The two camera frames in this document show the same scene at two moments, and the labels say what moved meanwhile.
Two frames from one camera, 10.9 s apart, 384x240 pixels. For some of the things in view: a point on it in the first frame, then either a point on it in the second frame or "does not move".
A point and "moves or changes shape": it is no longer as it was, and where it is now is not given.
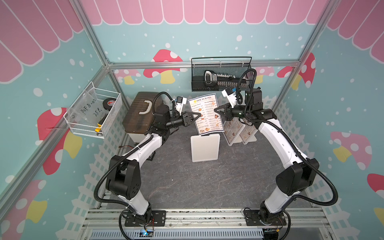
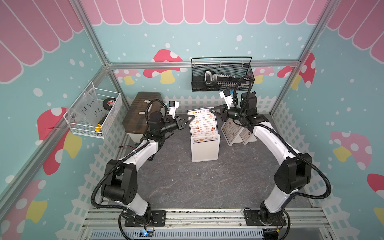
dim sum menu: [232, 128] does not move
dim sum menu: [210, 121] moves or changes shape
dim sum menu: [248, 133] does not move
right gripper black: [228, 111] does not move
